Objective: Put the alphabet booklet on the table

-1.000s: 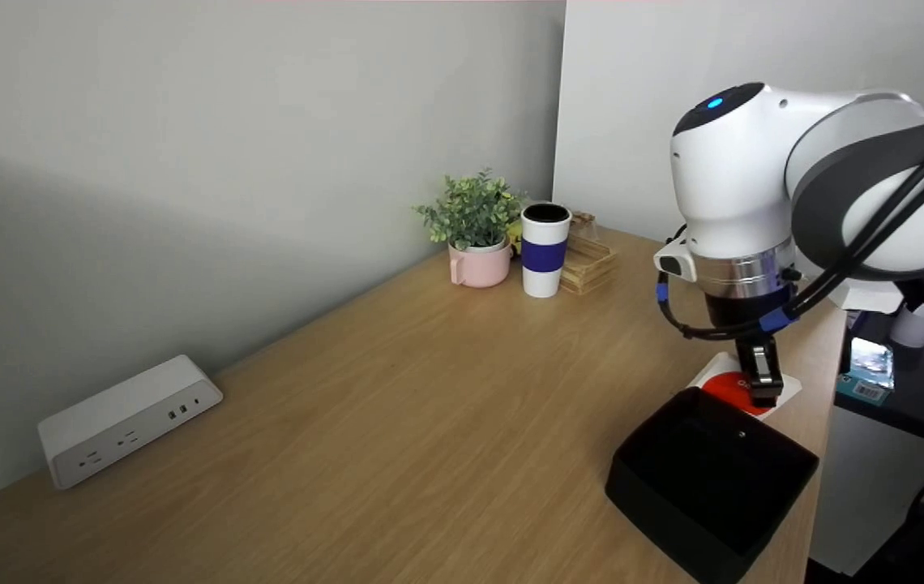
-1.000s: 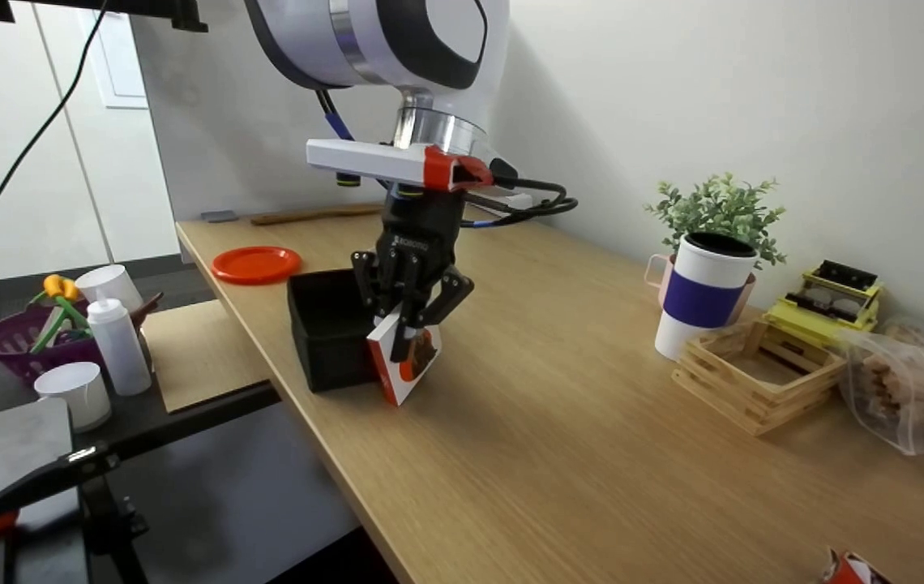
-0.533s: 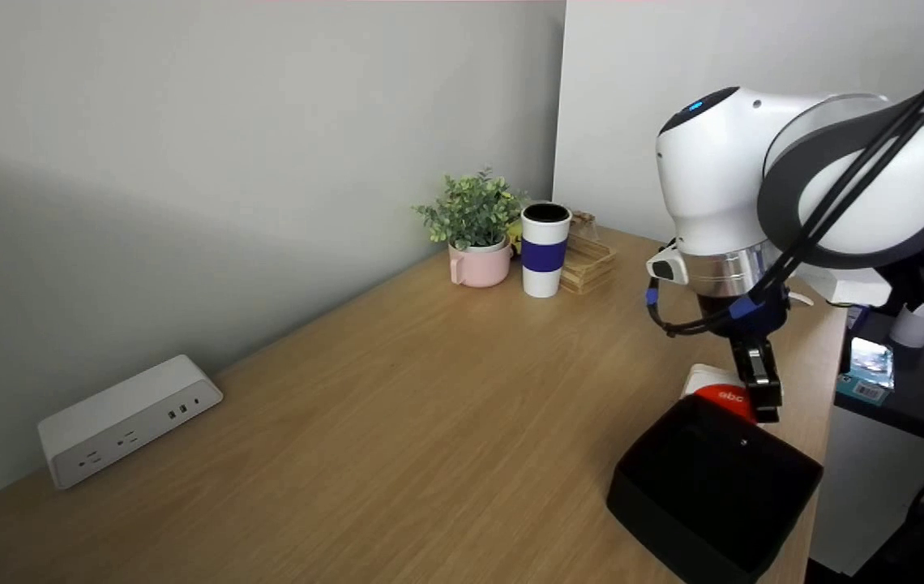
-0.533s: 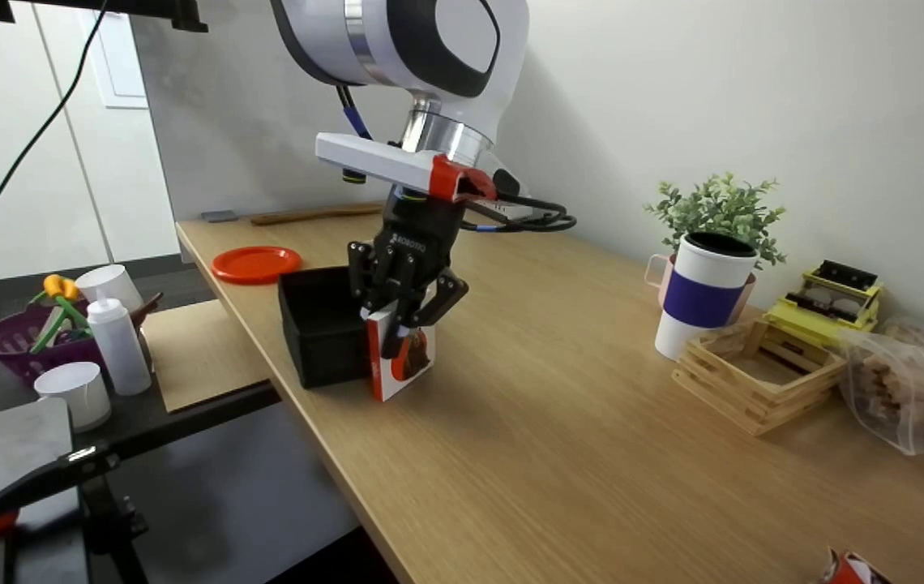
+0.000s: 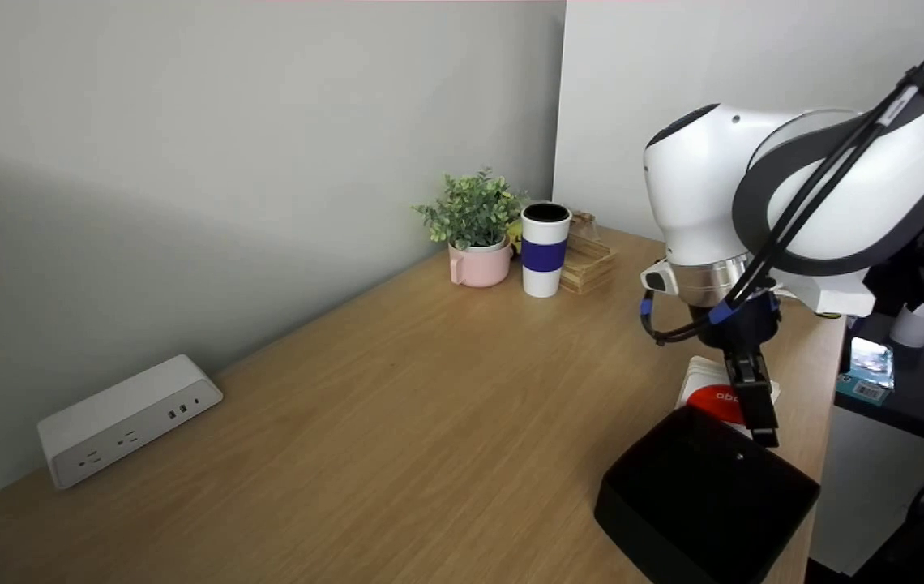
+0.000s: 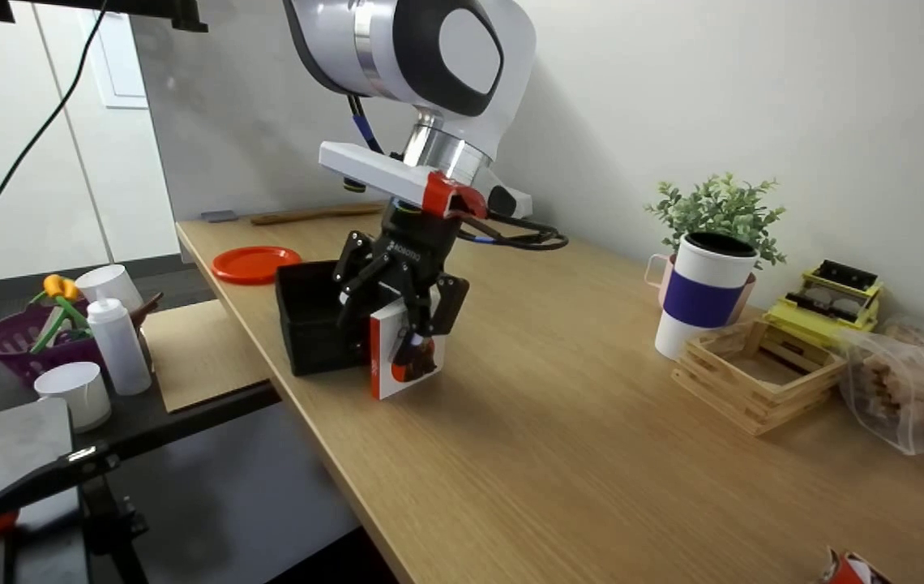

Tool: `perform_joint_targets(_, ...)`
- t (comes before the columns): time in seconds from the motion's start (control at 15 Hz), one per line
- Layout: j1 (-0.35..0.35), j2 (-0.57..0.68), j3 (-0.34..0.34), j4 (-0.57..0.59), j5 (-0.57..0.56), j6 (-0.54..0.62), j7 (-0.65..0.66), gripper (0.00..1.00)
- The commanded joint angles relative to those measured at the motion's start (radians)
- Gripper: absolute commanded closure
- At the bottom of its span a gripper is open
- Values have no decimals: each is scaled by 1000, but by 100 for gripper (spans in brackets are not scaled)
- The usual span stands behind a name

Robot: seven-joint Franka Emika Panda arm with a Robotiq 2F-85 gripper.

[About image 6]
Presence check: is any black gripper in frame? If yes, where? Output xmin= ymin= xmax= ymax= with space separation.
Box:
xmin=335 ymin=201 xmax=475 ymax=384

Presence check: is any red white alphabet booklet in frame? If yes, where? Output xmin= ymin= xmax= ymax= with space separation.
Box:
xmin=362 ymin=295 xmax=450 ymax=405

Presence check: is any black tray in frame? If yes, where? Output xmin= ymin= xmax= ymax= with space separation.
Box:
xmin=273 ymin=256 xmax=398 ymax=379

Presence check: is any red plate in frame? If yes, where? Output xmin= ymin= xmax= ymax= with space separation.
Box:
xmin=206 ymin=242 xmax=307 ymax=290

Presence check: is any wooden board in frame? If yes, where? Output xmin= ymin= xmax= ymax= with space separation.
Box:
xmin=139 ymin=299 xmax=273 ymax=416

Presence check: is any brown wooden utensil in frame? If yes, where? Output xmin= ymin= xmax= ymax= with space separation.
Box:
xmin=125 ymin=285 xmax=168 ymax=326

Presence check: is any white squeeze bottle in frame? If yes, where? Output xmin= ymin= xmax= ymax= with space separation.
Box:
xmin=83 ymin=295 xmax=154 ymax=400

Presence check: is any white mug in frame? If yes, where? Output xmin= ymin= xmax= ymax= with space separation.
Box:
xmin=74 ymin=261 xmax=146 ymax=319

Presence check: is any long black bar clamp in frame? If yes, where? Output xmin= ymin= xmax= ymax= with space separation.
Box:
xmin=0 ymin=376 xmax=284 ymax=555

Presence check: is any white cup blue band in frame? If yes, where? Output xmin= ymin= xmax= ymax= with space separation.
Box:
xmin=648 ymin=231 xmax=760 ymax=363

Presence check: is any white plastic cup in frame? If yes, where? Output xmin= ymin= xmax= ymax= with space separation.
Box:
xmin=30 ymin=360 xmax=115 ymax=439

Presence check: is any green plastic toy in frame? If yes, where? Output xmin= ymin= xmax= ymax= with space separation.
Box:
xmin=27 ymin=295 xmax=91 ymax=356

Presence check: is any yellow orange toy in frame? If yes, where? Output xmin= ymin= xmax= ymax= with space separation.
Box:
xmin=36 ymin=269 xmax=86 ymax=309

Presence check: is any black tripod stand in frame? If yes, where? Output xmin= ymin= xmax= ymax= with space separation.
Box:
xmin=74 ymin=473 xmax=153 ymax=584

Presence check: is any potted plant pink pot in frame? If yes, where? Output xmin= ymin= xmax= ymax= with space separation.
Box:
xmin=642 ymin=167 xmax=786 ymax=319

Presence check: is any wooden slat crate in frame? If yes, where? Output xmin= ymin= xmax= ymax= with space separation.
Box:
xmin=667 ymin=314 xmax=851 ymax=440

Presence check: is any purple plastic basket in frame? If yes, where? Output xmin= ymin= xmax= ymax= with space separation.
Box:
xmin=0 ymin=299 xmax=106 ymax=392

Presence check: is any black overhead bar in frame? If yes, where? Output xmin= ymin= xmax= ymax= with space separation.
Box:
xmin=0 ymin=0 xmax=211 ymax=35

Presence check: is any yellow toy block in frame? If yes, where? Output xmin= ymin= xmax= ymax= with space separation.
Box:
xmin=756 ymin=256 xmax=889 ymax=360

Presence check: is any clear bag of snacks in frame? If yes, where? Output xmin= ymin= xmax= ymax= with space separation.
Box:
xmin=837 ymin=322 xmax=924 ymax=460

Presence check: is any small candy wrapper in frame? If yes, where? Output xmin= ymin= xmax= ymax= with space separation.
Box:
xmin=820 ymin=543 xmax=899 ymax=584

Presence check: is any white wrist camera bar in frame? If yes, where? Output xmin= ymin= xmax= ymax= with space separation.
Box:
xmin=313 ymin=135 xmax=539 ymax=224

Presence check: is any thin black cable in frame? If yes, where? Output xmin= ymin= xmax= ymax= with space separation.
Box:
xmin=0 ymin=0 xmax=114 ymax=261

